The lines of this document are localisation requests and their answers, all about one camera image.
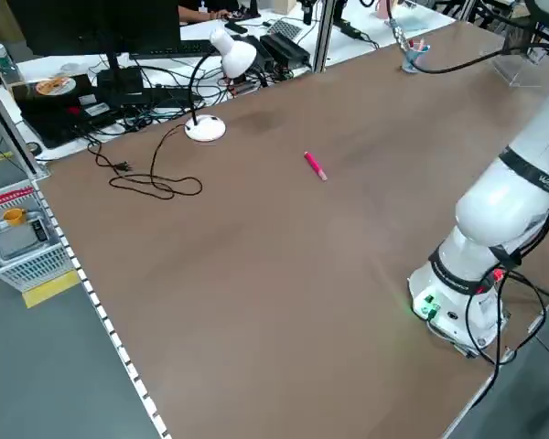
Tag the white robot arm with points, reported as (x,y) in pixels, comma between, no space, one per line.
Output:
(498,210)

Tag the clear acrylic storage rack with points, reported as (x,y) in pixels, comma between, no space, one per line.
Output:
(517,73)

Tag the pink marker white cap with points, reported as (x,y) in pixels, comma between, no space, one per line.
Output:
(315,165)

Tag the white desk lamp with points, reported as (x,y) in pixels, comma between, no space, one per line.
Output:
(238,55)

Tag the black power supply unit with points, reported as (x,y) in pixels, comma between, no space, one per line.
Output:
(286,50)

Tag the checkerboard calibration plate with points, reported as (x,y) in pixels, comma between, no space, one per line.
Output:
(286,28)

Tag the black keyboard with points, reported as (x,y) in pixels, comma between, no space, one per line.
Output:
(178,48)

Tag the black power adapter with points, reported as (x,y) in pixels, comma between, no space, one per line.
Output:
(350,28)

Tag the clear plastic pen cup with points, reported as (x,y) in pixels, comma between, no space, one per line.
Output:
(412,61)

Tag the person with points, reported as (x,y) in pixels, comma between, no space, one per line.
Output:
(192,13)

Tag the pale teal board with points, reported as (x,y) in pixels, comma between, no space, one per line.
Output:
(416,25)

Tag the black flat case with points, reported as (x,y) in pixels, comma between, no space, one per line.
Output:
(50,119)

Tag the white plastic basket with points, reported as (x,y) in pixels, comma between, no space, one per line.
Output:
(32,270)

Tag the grey scale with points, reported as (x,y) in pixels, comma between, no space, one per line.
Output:
(18,240)

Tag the orange disc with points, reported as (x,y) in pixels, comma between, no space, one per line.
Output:
(55,85)

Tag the yellow cup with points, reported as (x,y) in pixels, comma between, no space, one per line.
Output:
(13,217)

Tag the black computer monitor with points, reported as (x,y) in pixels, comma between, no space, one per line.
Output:
(96,23)

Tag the clear plastic bottle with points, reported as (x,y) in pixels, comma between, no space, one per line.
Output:
(2,64)

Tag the aluminium divider post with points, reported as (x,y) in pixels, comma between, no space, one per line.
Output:
(322,41)

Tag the aluminium frame post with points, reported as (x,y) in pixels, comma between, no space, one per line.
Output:
(13,132)

